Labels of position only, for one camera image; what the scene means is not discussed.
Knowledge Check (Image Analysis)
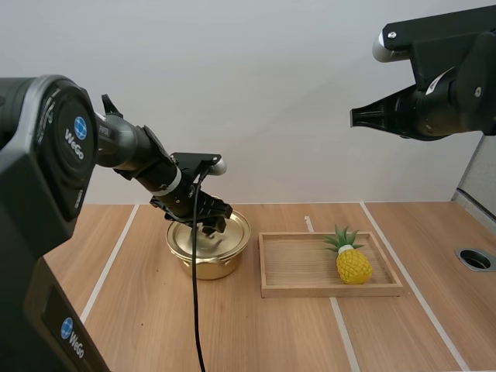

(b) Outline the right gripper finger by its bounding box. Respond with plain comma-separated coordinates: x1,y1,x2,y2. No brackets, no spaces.
349,87,412,118
350,99,405,136

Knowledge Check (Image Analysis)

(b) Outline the gold lid with black knob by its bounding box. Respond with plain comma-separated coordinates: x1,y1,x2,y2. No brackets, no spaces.
167,211,251,260

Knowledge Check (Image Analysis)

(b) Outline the yellow toy pineapple green crown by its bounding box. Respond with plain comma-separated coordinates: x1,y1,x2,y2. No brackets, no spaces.
322,223,374,286

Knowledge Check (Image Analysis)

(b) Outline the grey partition panel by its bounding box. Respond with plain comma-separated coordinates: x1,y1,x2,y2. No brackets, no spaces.
450,133,496,233

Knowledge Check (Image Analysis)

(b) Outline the shallow wooden tray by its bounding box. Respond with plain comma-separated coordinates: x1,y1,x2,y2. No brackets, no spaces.
257,230,404,299

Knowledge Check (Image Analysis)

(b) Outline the gold pot with two handles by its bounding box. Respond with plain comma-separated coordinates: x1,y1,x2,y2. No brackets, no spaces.
166,211,253,281

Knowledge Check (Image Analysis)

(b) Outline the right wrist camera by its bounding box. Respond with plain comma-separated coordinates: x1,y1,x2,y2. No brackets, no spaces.
371,14,496,89

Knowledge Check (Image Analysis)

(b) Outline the black cable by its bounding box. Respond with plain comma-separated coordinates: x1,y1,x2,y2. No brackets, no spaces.
188,165,218,372

